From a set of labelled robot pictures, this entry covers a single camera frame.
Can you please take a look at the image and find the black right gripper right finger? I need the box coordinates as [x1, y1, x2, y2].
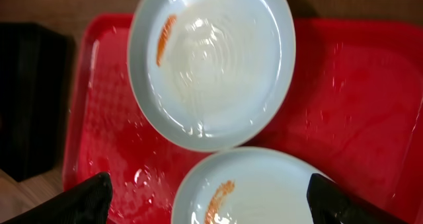
[307, 173, 406, 224]

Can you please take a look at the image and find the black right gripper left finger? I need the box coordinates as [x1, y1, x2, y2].
[2, 172, 113, 224]

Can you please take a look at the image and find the white plate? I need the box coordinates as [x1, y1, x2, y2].
[127, 0, 296, 152]
[171, 147, 318, 224]

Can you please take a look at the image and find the white plate top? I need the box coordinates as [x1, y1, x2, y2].
[127, 0, 296, 152]

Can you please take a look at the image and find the red plastic tray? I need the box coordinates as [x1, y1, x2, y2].
[63, 15, 422, 223]

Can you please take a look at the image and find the black water container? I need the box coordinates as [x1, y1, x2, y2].
[1, 22, 75, 182]

